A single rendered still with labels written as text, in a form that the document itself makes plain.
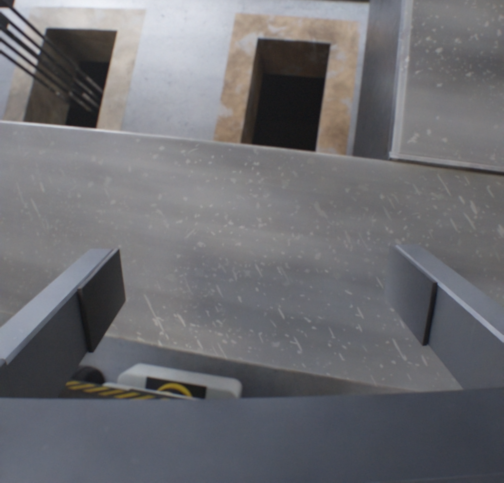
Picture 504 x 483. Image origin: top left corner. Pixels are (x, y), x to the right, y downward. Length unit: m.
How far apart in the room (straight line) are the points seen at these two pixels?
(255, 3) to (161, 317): 1.00
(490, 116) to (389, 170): 0.07
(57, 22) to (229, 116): 0.62
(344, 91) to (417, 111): 0.75
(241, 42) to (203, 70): 0.13
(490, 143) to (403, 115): 0.06
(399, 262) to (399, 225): 0.08
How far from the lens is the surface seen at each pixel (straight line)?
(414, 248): 0.17
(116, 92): 1.12
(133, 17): 1.22
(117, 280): 0.17
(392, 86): 0.28
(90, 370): 0.96
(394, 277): 0.17
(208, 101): 1.02
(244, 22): 1.12
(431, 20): 0.30
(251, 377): 0.93
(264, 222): 0.23
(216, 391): 0.82
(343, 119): 0.97
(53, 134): 0.30
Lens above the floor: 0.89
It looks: 81 degrees down
